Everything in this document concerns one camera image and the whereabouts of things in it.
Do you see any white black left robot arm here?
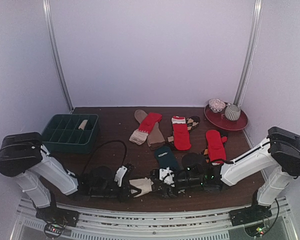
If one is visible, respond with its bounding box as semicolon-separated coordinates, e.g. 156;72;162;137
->
0;132;141;222

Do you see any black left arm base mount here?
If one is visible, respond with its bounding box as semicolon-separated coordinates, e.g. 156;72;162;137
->
35;206;80;227

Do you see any striped grey cup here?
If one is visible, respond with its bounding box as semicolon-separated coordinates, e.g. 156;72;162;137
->
224;104;241;122

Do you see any rolled beige sock in tray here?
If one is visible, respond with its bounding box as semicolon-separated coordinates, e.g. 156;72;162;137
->
78;119;88;131

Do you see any cream brown striped sock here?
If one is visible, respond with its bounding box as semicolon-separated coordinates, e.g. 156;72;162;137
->
129;177;154;198

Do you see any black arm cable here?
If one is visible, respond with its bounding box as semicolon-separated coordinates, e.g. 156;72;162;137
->
262;197;281;226
81;140;128;181

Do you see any dark teal sock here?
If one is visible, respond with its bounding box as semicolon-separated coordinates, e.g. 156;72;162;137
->
154;146;180;171

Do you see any patterned small bowl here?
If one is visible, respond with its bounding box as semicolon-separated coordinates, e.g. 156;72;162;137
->
208;98;226;113

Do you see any orange brown argyle sock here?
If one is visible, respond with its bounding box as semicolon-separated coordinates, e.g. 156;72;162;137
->
203;136;228;164

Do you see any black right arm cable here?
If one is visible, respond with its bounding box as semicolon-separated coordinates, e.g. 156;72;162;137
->
262;197;281;226

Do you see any red cream sock left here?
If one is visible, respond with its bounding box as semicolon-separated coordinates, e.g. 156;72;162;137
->
129;112;162;145

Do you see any tan beige sock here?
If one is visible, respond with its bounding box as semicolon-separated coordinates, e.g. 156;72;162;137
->
134;109;165;150

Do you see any left aluminium corner post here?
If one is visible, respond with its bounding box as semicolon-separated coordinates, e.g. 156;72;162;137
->
42;0;74;113

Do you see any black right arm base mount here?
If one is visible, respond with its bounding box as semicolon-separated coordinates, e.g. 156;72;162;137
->
229;205;272;227

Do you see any aluminium front rail frame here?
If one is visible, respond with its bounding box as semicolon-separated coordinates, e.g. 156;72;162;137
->
8;196;300;240

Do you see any right aluminium corner post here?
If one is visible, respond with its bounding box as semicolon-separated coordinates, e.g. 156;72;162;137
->
233;0;263;106

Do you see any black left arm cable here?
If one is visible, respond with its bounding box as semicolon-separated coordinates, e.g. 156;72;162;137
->
81;140;128;181

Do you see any red sock middle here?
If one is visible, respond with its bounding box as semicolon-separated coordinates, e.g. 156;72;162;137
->
171;115;192;151

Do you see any aluminium corner post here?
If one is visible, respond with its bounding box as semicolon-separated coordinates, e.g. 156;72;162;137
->
233;0;263;106
42;0;74;113

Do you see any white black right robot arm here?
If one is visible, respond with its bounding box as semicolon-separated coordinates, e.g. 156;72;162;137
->
150;126;300;221

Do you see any red sock right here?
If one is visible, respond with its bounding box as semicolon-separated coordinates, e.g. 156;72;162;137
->
205;129;228;166

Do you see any green compartment organizer tray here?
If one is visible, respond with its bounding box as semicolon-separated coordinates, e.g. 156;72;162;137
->
42;114;100;154

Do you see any dark red round plate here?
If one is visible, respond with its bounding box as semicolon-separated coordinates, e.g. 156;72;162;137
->
204;102;249;131

